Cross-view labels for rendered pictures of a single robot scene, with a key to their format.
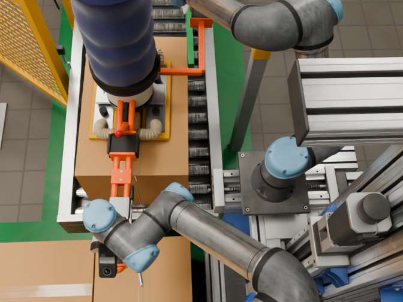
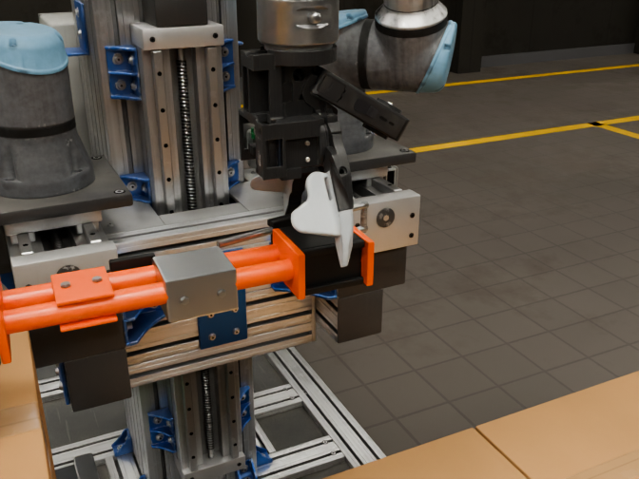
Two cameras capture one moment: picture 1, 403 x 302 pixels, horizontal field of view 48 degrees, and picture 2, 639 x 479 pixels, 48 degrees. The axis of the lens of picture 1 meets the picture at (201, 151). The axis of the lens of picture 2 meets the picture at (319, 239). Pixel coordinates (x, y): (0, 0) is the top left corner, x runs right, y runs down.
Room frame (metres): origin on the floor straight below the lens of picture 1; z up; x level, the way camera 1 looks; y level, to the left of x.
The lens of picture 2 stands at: (0.44, 0.87, 1.39)
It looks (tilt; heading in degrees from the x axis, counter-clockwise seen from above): 23 degrees down; 252
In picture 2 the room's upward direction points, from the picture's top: straight up
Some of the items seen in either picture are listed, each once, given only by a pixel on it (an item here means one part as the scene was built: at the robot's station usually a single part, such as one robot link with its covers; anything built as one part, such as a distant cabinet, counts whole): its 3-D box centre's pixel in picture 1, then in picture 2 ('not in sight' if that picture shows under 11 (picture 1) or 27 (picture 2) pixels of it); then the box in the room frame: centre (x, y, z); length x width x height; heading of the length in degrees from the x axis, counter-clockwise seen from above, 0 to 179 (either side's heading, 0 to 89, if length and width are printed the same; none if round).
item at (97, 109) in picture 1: (105, 96); not in sight; (0.82, 0.38, 0.97); 0.34 x 0.10 x 0.05; 6
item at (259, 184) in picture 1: (276, 175); (38, 150); (0.53, -0.25, 1.09); 0.15 x 0.15 x 0.10
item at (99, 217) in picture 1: (102, 220); not in sight; (0.25, 0.22, 1.39); 0.09 x 0.08 x 0.11; 55
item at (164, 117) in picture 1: (156, 96); not in sight; (0.84, 0.19, 0.97); 0.34 x 0.10 x 0.05; 6
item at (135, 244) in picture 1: (137, 241); not in sight; (0.21, 0.13, 1.39); 0.11 x 0.11 x 0.08; 55
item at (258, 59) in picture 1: (246, 105); not in sight; (1.12, -0.20, 0.50); 0.07 x 0.07 x 1.00; 8
